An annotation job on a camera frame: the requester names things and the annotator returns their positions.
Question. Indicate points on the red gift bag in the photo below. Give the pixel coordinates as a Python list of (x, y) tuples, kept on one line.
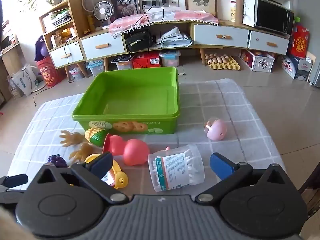
[(300, 43)]

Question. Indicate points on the cardboard box red print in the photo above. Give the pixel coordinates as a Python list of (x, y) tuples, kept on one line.
[(290, 66)]

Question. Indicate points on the white sack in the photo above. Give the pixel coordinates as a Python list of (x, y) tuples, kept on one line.
[(23, 80)]

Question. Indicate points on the white wall socket row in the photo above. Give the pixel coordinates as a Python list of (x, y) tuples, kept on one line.
[(173, 3)]

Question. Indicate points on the yellow toy pot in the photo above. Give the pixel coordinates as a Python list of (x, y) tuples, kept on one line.
[(118, 171)]

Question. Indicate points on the small white fan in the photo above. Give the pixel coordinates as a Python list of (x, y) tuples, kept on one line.
[(103, 10)]

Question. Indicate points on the pink tasselled cloth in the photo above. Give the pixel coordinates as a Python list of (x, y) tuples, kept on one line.
[(175, 16)]

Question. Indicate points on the stack of papers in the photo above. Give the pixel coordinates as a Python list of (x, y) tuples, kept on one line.
[(61, 18)]

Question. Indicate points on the purple bag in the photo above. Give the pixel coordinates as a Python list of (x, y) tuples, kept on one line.
[(40, 47)]

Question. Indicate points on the large white fan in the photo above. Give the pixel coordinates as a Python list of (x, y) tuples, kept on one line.
[(88, 0)]

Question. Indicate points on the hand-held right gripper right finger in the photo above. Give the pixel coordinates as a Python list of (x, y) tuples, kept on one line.
[(221, 166)]

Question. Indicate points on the clear box blue lid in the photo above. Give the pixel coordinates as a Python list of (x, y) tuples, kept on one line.
[(95, 68)]

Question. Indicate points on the framed cat picture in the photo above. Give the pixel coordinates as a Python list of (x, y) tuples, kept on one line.
[(125, 5)]

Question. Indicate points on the yellow egg tray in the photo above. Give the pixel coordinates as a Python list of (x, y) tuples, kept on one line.
[(221, 61)]

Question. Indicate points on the tan rubber toy hand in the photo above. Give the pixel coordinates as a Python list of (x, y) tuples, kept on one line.
[(83, 151), (75, 138)]

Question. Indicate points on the clear cotton swab jar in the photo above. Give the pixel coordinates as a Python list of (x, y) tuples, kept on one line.
[(175, 167)]

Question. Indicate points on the green plastic bin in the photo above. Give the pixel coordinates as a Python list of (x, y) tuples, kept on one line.
[(130, 97)]

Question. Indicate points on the clear box pink contents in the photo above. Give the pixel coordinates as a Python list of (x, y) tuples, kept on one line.
[(170, 59)]

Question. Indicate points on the small cardboard box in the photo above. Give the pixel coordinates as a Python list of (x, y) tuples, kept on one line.
[(56, 40)]

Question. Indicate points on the pink egg toy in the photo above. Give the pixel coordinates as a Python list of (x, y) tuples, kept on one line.
[(217, 130)]

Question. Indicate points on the white checked blanket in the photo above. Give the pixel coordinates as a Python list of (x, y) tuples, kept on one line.
[(212, 100)]

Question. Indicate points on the pink gourd toy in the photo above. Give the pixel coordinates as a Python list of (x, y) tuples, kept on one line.
[(135, 152)]

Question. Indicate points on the purple toy grapes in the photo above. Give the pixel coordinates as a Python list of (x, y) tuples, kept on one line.
[(57, 160)]

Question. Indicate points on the black bag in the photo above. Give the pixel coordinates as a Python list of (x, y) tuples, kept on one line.
[(138, 41)]

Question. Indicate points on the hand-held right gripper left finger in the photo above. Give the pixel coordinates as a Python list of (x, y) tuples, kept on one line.
[(100, 164)]

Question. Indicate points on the wooden TV cabinet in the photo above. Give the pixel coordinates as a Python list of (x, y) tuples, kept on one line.
[(75, 17)]

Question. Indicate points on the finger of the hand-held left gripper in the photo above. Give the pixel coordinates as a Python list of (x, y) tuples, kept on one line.
[(10, 197), (17, 180)]

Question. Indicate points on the black and white microwave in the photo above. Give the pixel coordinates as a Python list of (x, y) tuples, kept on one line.
[(272, 16)]

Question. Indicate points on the small clear storage box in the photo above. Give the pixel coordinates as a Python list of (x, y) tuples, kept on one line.
[(76, 73)]

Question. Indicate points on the wooden desk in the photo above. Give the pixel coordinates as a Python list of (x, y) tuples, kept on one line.
[(10, 60)]

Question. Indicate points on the folded grey sheets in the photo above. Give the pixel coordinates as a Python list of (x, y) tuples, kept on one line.
[(175, 38)]

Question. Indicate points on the stacked paper cups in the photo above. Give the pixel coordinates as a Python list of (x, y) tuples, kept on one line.
[(233, 10)]

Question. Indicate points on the clear box orange latch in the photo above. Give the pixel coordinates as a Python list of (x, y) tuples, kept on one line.
[(125, 65)]

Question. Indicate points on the black electronic device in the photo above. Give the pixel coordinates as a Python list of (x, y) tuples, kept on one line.
[(122, 58)]

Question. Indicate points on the blurry beige cloth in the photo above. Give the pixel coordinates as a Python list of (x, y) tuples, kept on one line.
[(7, 225)]

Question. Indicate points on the yellow box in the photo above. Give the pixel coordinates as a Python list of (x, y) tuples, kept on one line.
[(91, 22)]

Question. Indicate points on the toy corn cob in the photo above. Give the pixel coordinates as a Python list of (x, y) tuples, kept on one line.
[(96, 137)]

